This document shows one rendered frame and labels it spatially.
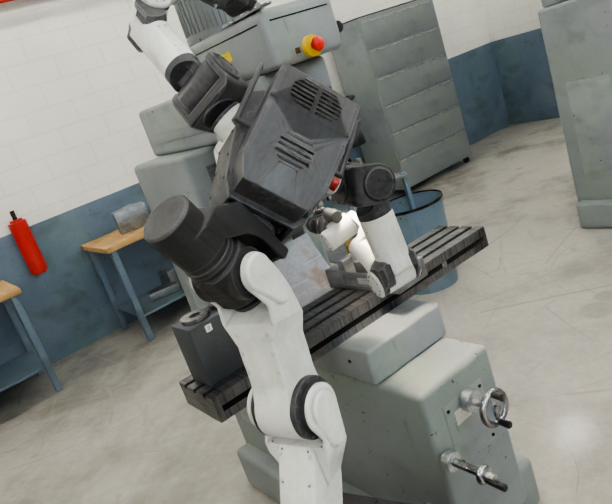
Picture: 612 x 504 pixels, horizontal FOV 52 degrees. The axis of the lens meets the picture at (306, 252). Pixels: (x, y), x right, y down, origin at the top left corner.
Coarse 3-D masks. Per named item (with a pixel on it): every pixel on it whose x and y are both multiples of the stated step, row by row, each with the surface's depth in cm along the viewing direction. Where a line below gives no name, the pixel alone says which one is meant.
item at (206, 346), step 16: (208, 304) 191; (192, 320) 182; (208, 320) 182; (176, 336) 187; (192, 336) 179; (208, 336) 182; (224, 336) 185; (192, 352) 183; (208, 352) 182; (224, 352) 185; (192, 368) 189; (208, 368) 182; (224, 368) 186; (208, 384) 184
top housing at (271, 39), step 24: (312, 0) 177; (240, 24) 176; (264, 24) 169; (288, 24) 172; (312, 24) 177; (336, 24) 182; (192, 48) 202; (216, 48) 190; (240, 48) 180; (264, 48) 172; (288, 48) 173; (336, 48) 184; (240, 72) 186; (264, 72) 178
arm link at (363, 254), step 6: (366, 240) 179; (360, 246) 177; (366, 246) 177; (354, 252) 179; (360, 252) 177; (366, 252) 175; (360, 258) 177; (366, 258) 175; (372, 258) 173; (366, 264) 174; (366, 270) 176; (408, 270) 165; (414, 270) 166; (396, 276) 164; (402, 276) 165; (408, 276) 166; (414, 276) 167; (396, 282) 165; (402, 282) 166; (408, 282) 168; (390, 288) 164; (396, 288) 166
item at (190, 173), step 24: (216, 144) 228; (144, 168) 249; (168, 168) 231; (192, 168) 222; (144, 192) 260; (168, 192) 241; (192, 192) 224; (312, 216) 252; (288, 240) 246; (312, 240) 253
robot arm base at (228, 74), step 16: (224, 64) 142; (224, 80) 138; (240, 80) 145; (176, 96) 145; (208, 96) 140; (224, 96) 141; (240, 96) 145; (192, 112) 142; (208, 112) 141; (208, 128) 146
